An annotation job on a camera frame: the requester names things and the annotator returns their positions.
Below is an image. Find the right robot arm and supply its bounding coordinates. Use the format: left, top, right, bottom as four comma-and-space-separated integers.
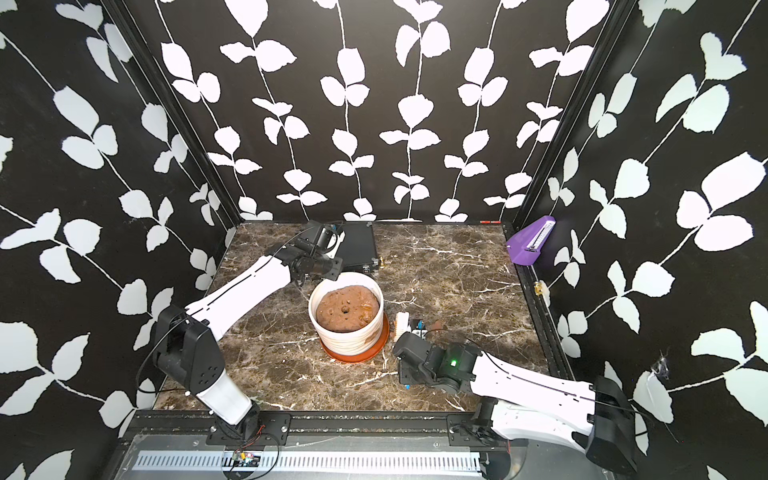
393, 332, 640, 475

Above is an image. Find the black flat case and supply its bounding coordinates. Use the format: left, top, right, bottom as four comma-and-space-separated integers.
335, 222, 381, 274

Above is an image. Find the white and blue scrub brush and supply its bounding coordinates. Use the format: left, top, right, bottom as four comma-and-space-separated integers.
394, 312, 411, 341

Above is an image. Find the small circuit board with wires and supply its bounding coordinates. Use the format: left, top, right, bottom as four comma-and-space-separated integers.
222, 451, 261, 471

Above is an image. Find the black front mounting rail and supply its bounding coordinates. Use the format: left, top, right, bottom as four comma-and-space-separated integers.
128, 410, 601, 448

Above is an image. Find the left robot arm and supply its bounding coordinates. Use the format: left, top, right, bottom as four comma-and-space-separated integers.
147, 221, 343, 428

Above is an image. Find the white ceramic pot with mud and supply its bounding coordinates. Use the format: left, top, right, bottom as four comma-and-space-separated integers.
308, 272, 384, 355

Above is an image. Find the white perforated strip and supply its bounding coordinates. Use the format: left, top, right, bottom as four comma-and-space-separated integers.
129, 450, 482, 476

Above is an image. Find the orange pot saucer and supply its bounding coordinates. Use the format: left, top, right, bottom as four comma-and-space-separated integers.
320, 314, 390, 364

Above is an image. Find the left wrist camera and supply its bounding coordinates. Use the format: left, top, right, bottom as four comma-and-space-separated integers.
313, 223, 344, 258

